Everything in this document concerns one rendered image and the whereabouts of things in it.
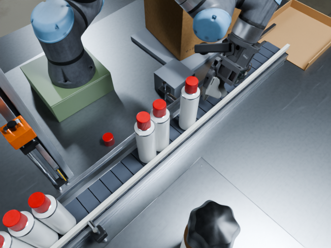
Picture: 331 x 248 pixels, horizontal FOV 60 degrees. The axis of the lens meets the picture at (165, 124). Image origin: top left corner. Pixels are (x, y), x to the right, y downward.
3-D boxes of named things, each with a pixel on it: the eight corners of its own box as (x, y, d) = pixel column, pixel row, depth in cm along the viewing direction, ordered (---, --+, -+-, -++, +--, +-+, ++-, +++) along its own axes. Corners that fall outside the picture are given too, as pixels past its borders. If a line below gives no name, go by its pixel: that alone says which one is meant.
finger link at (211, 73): (204, 89, 81) (218, 62, 77) (200, 86, 82) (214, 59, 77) (212, 87, 85) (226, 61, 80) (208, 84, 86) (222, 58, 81)
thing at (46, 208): (63, 240, 71) (31, 218, 54) (52, 225, 73) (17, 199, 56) (81, 225, 73) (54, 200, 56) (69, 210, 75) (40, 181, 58)
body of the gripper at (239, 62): (229, 88, 77) (252, 48, 71) (205, 71, 81) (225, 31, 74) (241, 84, 83) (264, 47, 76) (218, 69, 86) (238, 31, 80)
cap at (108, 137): (114, 136, 93) (113, 131, 90) (115, 145, 91) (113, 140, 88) (104, 138, 93) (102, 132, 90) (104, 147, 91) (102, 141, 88)
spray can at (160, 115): (160, 156, 84) (158, 116, 66) (148, 144, 86) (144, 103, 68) (173, 145, 86) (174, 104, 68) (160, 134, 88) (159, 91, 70)
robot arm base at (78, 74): (63, 96, 90) (53, 74, 82) (42, 69, 97) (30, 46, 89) (104, 73, 96) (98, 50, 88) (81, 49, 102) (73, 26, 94)
